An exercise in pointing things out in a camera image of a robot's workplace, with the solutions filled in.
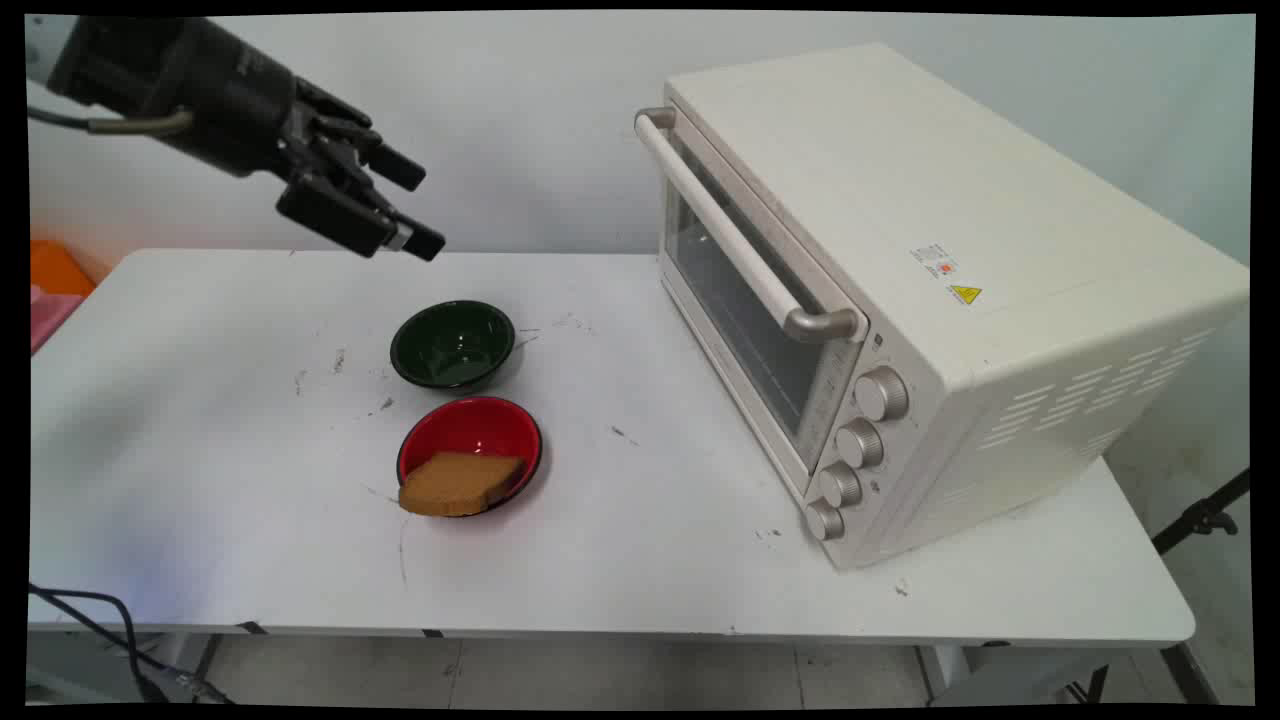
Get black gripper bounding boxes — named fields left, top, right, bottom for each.
left=140, top=15, right=447, bottom=263

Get orange box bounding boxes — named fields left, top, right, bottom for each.
left=30, top=240, right=97, bottom=299

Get white toaster oven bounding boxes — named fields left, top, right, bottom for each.
left=634, top=42, right=1251, bottom=571

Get brown bread slice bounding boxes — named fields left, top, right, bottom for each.
left=398, top=451, right=526, bottom=518

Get white label sticker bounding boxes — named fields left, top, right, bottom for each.
left=910, top=243, right=959, bottom=281

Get white table leg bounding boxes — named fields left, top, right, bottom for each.
left=915, top=645, right=973, bottom=703
left=150, top=632, right=223, bottom=701

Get dark green bowl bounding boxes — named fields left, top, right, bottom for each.
left=389, top=300, right=517, bottom=392

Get red bowl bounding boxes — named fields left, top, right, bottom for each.
left=396, top=396, right=544, bottom=518

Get black tripod stand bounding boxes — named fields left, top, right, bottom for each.
left=1150, top=468, right=1251, bottom=556

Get black floor cable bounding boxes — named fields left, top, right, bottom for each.
left=28, top=583, right=236, bottom=706

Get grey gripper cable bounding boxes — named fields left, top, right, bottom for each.
left=28, top=105, right=193, bottom=138

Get glass oven door with handle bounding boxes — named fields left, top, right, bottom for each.
left=634, top=105, right=871, bottom=501

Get pink box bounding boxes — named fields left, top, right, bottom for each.
left=30, top=285, right=85, bottom=356

